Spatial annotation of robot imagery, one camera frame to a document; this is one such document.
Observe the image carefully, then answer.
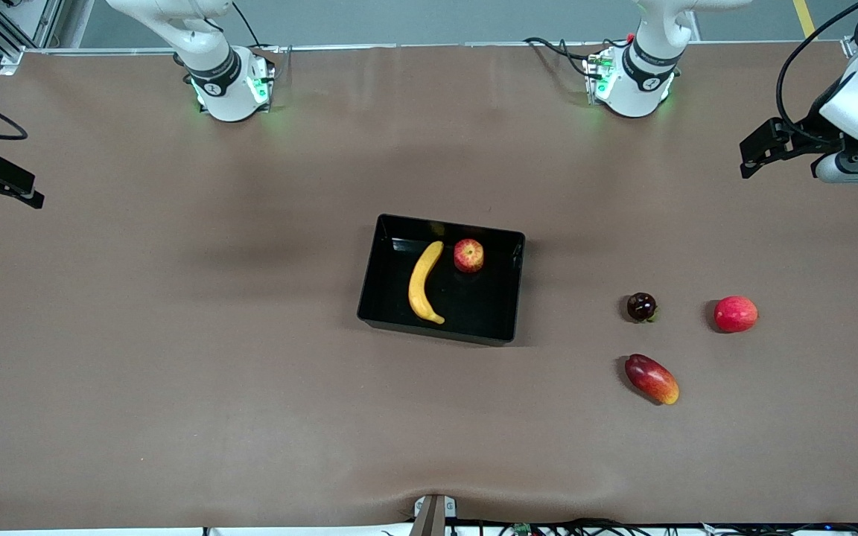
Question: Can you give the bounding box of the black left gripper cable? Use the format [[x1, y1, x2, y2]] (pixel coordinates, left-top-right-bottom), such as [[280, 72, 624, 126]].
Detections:
[[775, 0, 858, 138]]

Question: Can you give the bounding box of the smooth red peach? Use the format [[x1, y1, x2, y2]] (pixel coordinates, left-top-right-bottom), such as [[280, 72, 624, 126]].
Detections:
[[714, 296, 760, 334]]

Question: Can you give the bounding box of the silver table edge rail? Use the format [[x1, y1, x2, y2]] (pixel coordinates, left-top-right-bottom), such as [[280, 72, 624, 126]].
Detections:
[[8, 40, 847, 57]]

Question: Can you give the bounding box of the brown table mat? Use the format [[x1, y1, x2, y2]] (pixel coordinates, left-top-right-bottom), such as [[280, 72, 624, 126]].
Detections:
[[0, 41, 858, 531]]

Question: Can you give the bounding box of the black right arm base cable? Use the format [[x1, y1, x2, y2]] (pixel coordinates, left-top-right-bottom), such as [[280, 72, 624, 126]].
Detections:
[[232, 0, 293, 75]]

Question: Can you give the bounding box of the black left arm base cable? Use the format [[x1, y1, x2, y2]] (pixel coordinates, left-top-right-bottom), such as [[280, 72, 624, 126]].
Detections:
[[524, 36, 627, 80]]

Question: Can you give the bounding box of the black arm base cable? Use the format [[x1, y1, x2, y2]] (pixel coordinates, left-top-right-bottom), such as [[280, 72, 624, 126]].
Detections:
[[524, 36, 627, 80], [232, 0, 293, 75]]

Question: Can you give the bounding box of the red yellow mango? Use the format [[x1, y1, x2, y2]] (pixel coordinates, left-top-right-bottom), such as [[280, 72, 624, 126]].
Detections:
[[624, 354, 681, 406]]

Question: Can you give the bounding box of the yellow banana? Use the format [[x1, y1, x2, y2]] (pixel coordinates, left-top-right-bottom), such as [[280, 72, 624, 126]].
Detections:
[[408, 240, 446, 325]]

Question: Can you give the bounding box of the black plastic box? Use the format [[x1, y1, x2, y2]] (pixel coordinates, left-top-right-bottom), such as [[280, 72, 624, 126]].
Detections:
[[357, 214, 527, 347]]

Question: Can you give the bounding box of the red yellow-speckled apple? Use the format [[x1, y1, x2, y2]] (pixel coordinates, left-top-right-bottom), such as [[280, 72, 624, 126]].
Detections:
[[453, 238, 486, 274]]

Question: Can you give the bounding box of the dark purple plum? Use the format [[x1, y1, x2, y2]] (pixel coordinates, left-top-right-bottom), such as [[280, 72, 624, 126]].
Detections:
[[626, 292, 658, 324]]

